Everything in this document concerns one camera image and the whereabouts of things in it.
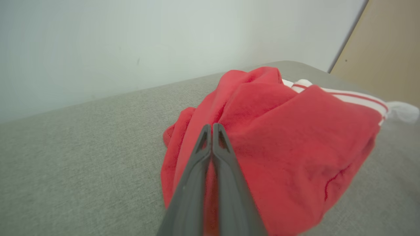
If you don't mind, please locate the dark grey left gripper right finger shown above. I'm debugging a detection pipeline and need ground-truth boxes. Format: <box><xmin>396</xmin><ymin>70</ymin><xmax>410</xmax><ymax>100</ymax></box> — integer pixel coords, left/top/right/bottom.
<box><xmin>212</xmin><ymin>123</ymin><xmax>268</xmax><ymax>236</ymax></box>

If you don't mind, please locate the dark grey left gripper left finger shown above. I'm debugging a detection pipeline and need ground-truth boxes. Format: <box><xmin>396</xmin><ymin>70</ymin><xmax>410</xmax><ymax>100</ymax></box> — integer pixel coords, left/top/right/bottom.
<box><xmin>157</xmin><ymin>124</ymin><xmax>212</xmax><ymax>236</ymax></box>

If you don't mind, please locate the white translucent plastic bag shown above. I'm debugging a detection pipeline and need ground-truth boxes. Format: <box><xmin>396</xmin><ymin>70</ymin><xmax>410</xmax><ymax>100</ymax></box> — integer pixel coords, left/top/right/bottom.
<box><xmin>386</xmin><ymin>101</ymin><xmax>420</xmax><ymax>124</ymax></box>

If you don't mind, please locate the red shirt with striped cuffs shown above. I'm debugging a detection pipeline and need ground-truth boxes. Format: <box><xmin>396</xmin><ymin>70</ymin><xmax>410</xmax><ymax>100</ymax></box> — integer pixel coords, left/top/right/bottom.
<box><xmin>160</xmin><ymin>67</ymin><xmax>389</xmax><ymax>236</ymax></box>

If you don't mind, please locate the grey fabric sofa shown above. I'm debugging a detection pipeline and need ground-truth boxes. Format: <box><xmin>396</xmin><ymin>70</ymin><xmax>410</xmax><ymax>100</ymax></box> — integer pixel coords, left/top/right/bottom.
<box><xmin>0</xmin><ymin>61</ymin><xmax>420</xmax><ymax>236</ymax></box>

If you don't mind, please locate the beige wooden board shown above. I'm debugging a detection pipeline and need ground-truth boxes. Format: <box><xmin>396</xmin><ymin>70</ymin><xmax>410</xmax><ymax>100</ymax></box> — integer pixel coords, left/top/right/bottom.
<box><xmin>331</xmin><ymin>0</ymin><xmax>420</xmax><ymax>107</ymax></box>

